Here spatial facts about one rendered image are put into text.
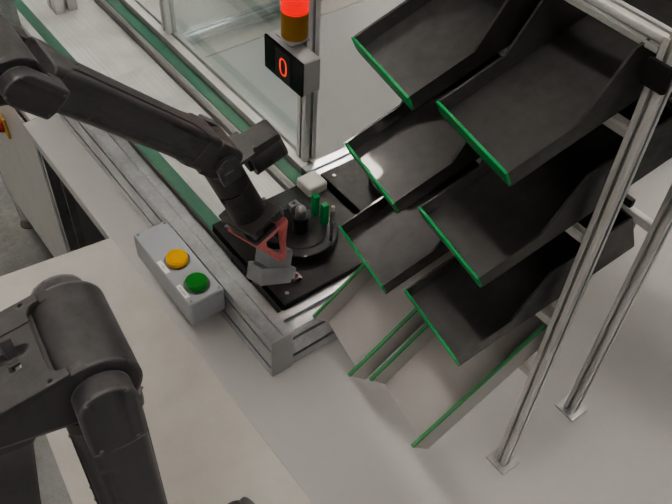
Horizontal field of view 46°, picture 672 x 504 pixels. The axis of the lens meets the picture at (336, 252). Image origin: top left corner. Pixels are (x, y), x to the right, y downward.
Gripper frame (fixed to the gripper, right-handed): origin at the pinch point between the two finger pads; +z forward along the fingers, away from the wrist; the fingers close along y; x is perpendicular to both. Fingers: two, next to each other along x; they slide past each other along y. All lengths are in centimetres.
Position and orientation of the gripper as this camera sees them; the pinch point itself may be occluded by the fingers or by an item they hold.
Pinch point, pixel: (273, 251)
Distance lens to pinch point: 131.6
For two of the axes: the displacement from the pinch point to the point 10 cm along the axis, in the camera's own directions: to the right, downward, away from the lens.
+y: -6.3, -3.2, 7.1
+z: 3.7, 6.8, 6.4
